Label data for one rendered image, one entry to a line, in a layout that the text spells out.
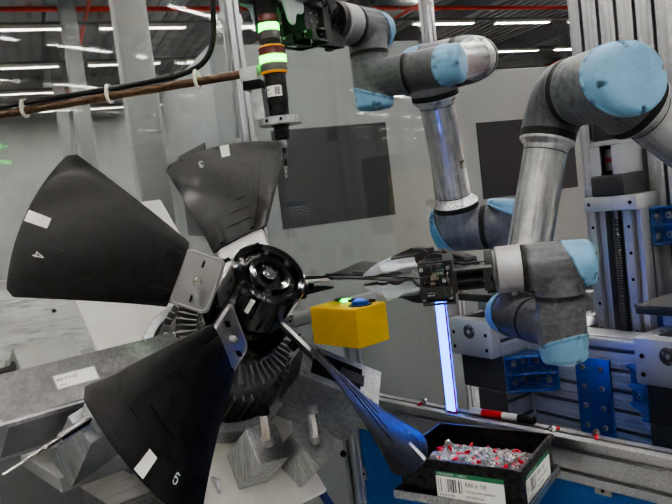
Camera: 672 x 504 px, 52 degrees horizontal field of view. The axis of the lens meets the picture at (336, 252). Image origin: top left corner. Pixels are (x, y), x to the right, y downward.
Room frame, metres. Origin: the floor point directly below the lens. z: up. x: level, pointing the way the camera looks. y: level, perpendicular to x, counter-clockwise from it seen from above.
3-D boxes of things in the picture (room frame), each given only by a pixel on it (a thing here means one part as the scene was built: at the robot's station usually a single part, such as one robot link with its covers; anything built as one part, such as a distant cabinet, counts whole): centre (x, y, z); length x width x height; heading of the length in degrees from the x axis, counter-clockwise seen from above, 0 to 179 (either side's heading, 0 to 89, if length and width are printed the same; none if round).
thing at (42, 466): (1.47, 0.51, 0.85); 0.36 x 0.24 x 0.03; 131
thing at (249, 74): (1.14, 0.07, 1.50); 0.09 x 0.07 x 0.10; 76
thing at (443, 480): (1.14, -0.20, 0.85); 0.22 x 0.17 x 0.07; 55
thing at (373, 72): (1.35, -0.12, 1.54); 0.11 x 0.08 x 0.11; 63
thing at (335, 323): (1.60, -0.01, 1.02); 0.16 x 0.10 x 0.11; 41
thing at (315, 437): (1.09, 0.07, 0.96); 0.02 x 0.02 x 0.06
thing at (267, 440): (1.04, 0.14, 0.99); 0.02 x 0.02 x 0.06
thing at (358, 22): (1.30, -0.06, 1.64); 0.08 x 0.05 x 0.08; 51
